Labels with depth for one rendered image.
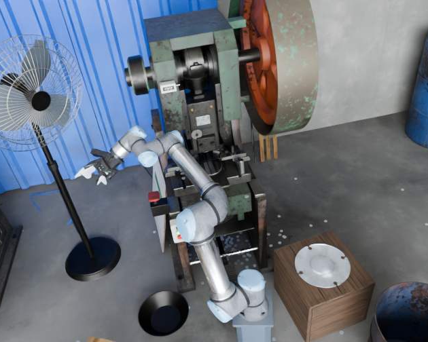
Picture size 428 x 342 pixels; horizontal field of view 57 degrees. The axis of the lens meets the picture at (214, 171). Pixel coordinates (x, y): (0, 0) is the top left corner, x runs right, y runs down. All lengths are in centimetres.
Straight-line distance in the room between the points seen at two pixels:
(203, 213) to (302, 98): 67
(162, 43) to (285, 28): 56
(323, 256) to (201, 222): 96
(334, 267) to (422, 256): 81
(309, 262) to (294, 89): 99
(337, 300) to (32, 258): 209
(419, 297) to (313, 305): 50
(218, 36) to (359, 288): 142
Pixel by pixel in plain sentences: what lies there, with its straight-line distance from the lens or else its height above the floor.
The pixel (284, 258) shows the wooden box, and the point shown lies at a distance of 227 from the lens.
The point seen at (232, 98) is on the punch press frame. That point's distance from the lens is 199.
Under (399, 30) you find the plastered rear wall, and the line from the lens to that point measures 389.
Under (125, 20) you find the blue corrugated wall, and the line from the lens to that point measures 309.
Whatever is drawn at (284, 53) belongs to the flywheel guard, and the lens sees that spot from 169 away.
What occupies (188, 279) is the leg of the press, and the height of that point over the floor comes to 10.
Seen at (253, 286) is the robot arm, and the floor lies 68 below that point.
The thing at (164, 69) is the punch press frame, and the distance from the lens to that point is 186.
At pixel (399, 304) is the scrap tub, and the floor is 31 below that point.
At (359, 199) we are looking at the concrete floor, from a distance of 319.
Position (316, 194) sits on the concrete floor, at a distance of 319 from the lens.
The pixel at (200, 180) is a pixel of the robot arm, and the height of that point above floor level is 108.
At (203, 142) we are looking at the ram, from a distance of 210.
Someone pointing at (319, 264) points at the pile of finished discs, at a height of 36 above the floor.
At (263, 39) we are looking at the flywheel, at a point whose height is 141.
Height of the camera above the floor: 212
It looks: 38 degrees down
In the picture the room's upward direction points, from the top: 7 degrees counter-clockwise
